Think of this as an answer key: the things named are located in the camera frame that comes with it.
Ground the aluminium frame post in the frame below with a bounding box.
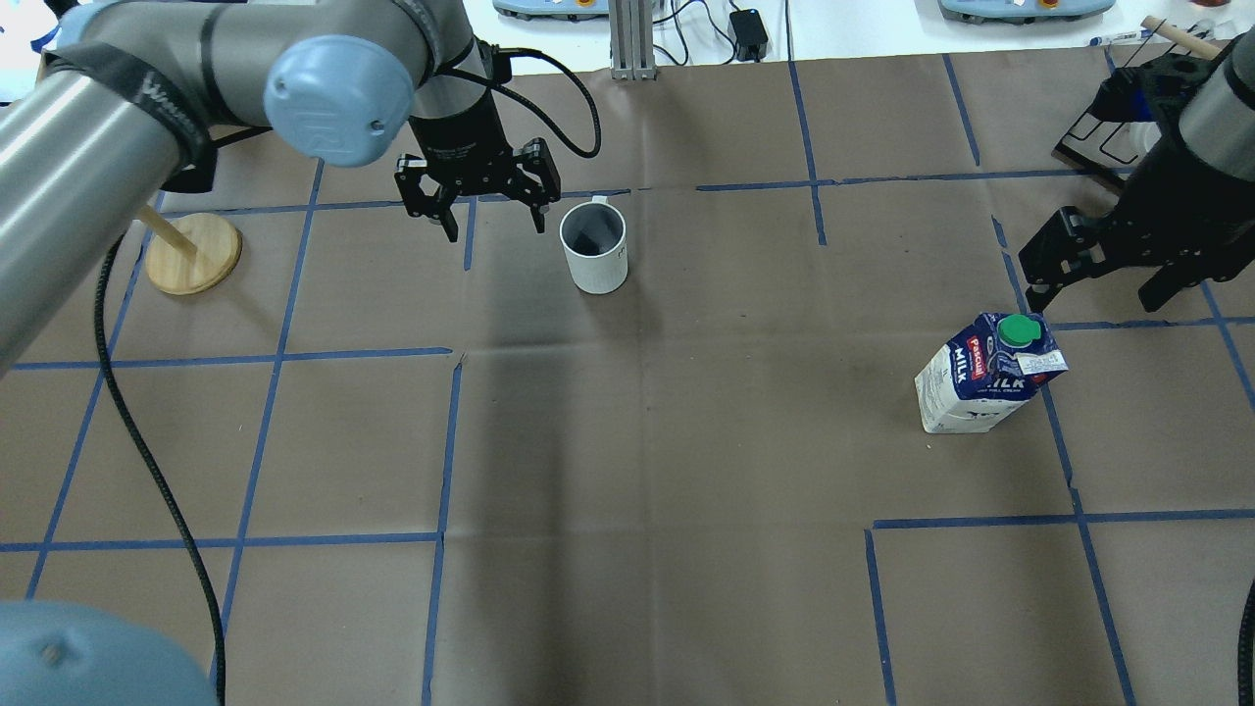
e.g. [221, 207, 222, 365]
[607, 0, 656, 82]

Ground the blue white milk carton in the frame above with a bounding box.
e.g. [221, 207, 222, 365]
[914, 313, 1071, 434]

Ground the white mug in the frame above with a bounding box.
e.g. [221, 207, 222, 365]
[558, 196, 630, 295]

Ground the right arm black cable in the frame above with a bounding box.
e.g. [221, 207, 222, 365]
[1237, 579, 1255, 706]

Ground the black power adapter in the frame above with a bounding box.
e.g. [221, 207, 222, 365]
[728, 8, 771, 63]

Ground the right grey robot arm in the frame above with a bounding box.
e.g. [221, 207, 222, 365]
[1019, 34, 1254, 313]

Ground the wooden mug tree stand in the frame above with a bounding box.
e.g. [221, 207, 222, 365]
[137, 204, 243, 296]

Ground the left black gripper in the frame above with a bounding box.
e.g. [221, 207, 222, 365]
[393, 83, 562, 245]

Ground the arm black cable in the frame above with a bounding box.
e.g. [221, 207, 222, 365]
[1237, 579, 1255, 706]
[93, 44, 602, 706]

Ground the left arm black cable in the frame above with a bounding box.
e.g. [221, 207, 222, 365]
[93, 44, 602, 706]

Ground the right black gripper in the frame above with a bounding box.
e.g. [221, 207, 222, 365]
[1018, 130, 1254, 313]

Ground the blue teach pendant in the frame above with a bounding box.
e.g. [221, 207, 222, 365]
[489, 0, 610, 23]
[937, 0, 1116, 25]

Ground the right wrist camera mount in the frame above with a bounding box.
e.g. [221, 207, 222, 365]
[1086, 51, 1227, 125]

